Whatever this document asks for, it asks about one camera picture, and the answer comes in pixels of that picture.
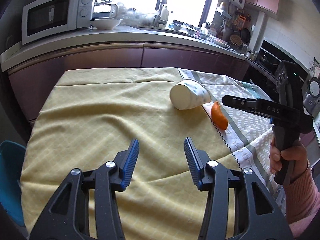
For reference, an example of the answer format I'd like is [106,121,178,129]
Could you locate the maroon base cabinets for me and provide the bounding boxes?
[8,43,249,123]

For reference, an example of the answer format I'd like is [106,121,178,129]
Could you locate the white microwave oven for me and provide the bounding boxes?
[22,0,95,45]

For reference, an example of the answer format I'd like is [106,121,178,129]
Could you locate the right hand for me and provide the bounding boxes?
[269,137,309,184]

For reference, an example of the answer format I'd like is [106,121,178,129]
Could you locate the white green patterned tablecloth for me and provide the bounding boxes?
[178,68,286,214]

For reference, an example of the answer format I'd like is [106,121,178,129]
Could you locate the orange peel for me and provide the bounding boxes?
[210,101,229,131]

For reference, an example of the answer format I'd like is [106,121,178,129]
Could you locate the black built-in oven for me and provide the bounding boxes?
[244,39,308,102]

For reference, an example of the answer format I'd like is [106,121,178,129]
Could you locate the white dotted paper cup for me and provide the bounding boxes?
[169,80,212,110]

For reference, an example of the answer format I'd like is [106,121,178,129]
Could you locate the yellow checked tablecloth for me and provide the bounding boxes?
[20,68,238,239]

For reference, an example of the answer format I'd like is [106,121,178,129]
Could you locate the white soap bottle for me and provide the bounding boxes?
[161,6,169,22]

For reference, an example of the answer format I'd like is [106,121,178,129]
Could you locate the glass kettle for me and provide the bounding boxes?
[92,0,118,19]

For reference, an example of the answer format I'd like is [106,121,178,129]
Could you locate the silver rice cooker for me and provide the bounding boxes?
[302,76,319,118]

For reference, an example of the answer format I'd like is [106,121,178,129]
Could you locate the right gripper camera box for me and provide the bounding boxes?
[274,60,303,112]

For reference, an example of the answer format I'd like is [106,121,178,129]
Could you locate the black frying pan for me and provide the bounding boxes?
[240,28,251,44]

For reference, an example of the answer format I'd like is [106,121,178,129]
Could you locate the white bowl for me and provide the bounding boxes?
[91,18,122,30]

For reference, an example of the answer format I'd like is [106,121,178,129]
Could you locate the blue trash bin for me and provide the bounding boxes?
[1,140,25,227]

